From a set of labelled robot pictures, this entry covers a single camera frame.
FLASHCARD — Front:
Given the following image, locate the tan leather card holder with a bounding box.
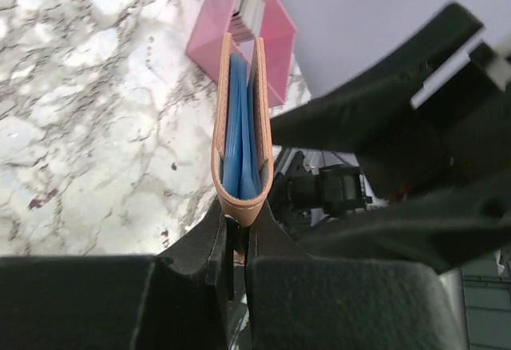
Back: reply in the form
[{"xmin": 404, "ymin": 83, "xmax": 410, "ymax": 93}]
[{"xmin": 210, "ymin": 33, "xmax": 275, "ymax": 265}]

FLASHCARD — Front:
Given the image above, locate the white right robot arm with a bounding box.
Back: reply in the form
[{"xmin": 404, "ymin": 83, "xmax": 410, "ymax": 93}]
[{"xmin": 271, "ymin": 2, "xmax": 510, "ymax": 273}]

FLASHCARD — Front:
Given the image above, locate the grey credit card stack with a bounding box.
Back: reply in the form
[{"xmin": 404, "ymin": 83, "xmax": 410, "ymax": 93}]
[{"xmin": 228, "ymin": 0, "xmax": 265, "ymax": 43}]

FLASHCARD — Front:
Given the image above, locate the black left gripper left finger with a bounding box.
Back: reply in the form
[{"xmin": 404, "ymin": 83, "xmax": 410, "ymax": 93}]
[{"xmin": 1, "ymin": 202, "xmax": 228, "ymax": 349}]

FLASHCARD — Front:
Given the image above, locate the pink plastic card tray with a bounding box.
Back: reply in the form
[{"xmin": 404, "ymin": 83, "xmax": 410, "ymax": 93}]
[{"xmin": 185, "ymin": 0, "xmax": 299, "ymax": 109}]

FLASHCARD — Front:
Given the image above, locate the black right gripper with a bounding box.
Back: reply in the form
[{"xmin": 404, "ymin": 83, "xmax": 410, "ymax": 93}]
[{"xmin": 271, "ymin": 2, "xmax": 510, "ymax": 274}]

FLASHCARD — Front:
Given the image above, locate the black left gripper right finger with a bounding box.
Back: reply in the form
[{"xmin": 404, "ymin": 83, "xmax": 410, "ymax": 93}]
[{"xmin": 245, "ymin": 206, "xmax": 464, "ymax": 349}]

